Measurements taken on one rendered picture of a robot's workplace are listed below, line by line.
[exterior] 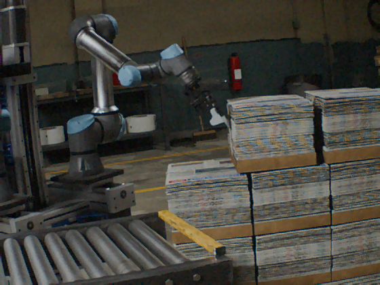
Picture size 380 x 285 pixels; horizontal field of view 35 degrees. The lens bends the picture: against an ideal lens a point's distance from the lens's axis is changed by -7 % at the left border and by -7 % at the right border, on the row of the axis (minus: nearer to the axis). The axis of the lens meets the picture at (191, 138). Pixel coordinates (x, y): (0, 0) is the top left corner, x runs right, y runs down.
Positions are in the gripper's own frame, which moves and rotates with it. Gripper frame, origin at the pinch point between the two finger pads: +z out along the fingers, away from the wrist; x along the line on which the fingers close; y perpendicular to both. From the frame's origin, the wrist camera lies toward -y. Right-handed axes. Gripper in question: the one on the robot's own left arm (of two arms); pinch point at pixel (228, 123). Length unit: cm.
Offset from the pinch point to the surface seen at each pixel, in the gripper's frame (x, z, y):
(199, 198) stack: 19.0, 13.0, 23.0
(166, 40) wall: -672, -54, 5
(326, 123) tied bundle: 18.1, 17.7, -28.3
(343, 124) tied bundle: 17.9, 21.8, -33.7
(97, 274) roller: 100, -3, 43
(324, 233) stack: 19, 51, -6
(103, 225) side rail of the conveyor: 57, -4, 46
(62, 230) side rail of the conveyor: 61, -10, 56
